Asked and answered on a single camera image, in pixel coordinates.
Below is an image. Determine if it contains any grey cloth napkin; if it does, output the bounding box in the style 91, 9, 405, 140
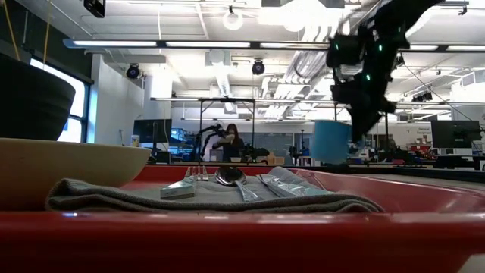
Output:
45, 165, 386, 214

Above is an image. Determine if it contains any LED light bar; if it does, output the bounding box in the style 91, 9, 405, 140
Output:
62, 37, 485, 53

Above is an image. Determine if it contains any white ring lamp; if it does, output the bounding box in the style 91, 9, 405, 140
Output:
222, 8, 245, 32

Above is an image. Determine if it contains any silver knife teal handle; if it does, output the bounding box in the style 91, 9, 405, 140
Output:
256, 173, 335, 199

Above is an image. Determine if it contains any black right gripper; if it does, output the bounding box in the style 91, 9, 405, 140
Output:
331, 81, 397, 144

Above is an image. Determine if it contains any blue mug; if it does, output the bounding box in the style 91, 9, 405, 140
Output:
311, 120, 365, 165

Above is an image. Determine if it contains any beige plate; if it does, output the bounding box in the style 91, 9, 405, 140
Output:
0, 136, 152, 212

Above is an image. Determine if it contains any person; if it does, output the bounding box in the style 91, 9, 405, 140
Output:
211, 123, 246, 163

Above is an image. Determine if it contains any silver fork teal handle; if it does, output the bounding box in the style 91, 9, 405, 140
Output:
159, 165, 210, 201

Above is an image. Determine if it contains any silver spoon teal handle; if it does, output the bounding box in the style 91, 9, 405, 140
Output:
214, 166, 263, 203

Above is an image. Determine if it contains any red plastic tray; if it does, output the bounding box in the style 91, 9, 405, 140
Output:
0, 165, 485, 273

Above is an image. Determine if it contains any black bowl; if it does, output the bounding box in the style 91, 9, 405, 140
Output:
0, 52, 77, 142

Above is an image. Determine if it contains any black computer monitor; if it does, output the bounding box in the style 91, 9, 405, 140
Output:
430, 120, 483, 149
133, 118, 173, 142

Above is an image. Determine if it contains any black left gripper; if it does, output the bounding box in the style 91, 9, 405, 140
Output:
83, 0, 107, 19

